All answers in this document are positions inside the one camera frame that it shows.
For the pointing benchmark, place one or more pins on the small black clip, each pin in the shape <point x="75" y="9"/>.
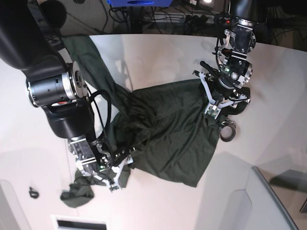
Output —
<point x="33" y="193"/>

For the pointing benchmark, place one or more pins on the grey tape roll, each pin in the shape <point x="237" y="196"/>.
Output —
<point x="227" y="130"/>

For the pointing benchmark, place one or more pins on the blue box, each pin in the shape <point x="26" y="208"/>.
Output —
<point x="145" y="3"/>

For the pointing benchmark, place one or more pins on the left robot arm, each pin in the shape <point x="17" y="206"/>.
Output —
<point x="225" y="87"/>

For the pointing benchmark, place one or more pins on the white power strip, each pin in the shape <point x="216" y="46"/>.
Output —
<point x="197" y="19"/>

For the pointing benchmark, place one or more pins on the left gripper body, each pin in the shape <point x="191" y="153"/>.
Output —
<point x="218" y="91"/>

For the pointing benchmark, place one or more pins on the dark green t-shirt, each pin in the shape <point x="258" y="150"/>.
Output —
<point x="164" y="126"/>

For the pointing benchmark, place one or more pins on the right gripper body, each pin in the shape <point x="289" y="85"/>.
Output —
<point x="113" y="161"/>

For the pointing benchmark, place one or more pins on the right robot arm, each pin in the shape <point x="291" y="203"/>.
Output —
<point x="31" y="43"/>

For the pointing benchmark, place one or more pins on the white table cable slot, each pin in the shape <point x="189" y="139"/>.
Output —
<point x="79" y="223"/>

